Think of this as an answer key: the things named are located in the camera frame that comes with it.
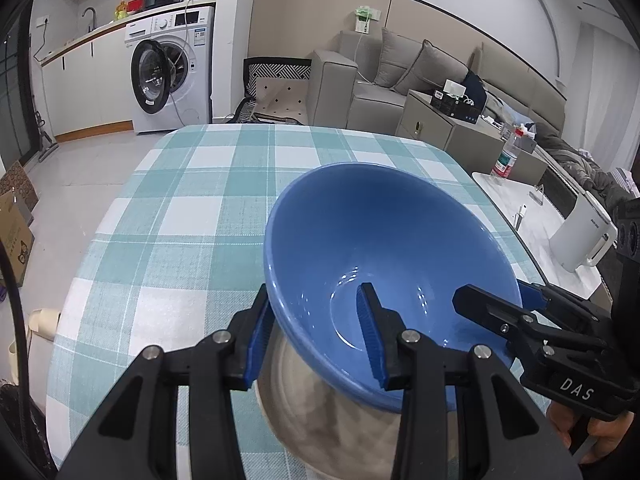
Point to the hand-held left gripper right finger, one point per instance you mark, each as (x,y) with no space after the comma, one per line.
(370,330)

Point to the teal checked tablecloth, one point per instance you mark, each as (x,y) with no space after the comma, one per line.
(200,185)

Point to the clear water bottle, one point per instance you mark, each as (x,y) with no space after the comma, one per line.
(505,160)

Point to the brown patterned board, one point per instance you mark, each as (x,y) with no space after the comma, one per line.
(20,180)

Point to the white washing machine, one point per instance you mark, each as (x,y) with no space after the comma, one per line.
(195,70)

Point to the grey sofa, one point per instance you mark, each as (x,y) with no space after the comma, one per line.
(330,90)

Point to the black white patterned mat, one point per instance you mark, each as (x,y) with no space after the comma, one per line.
(270,90)

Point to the blue bowl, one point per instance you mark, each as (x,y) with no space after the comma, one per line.
(375,220)

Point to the white kitchen counter cabinet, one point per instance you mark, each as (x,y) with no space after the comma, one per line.
(85,90)

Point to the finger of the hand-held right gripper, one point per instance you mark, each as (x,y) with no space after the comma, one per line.
(532,295)
(480,305)

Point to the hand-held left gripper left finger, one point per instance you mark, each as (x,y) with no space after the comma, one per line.
(257,345)

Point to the marble coffee table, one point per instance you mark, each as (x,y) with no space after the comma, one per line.
(540,225)

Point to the person's right hand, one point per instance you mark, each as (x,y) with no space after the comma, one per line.
(600,435)

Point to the black framed glass door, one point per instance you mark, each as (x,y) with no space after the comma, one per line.
(17,95)

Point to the white box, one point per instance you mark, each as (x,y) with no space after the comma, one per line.
(455,89)

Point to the grey sofa cushion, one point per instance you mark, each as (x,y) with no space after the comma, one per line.
(395,60)
(435,70)

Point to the black box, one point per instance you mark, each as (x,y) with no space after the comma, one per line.
(450,107)

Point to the yellow bottle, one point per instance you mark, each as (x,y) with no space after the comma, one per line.
(121,10)

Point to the beige side cabinet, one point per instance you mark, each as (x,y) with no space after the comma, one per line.
(435,130)

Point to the kitchen faucet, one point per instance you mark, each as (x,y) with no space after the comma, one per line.
(90,15)

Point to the large beige plate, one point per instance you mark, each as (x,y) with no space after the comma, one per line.
(340,430)

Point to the cardboard box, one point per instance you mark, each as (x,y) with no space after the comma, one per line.
(15,245)

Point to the wall power strip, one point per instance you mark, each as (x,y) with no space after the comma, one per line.
(365,17)

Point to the dark cloth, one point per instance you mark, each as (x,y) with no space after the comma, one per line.
(475,90)

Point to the upright floor mop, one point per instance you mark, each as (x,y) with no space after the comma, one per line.
(45,140)

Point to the grey blanket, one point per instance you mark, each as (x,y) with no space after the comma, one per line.
(580,165)

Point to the white electric kettle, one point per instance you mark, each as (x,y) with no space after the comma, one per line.
(580,235)

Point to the small metal stand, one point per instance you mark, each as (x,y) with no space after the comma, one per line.
(537,195)

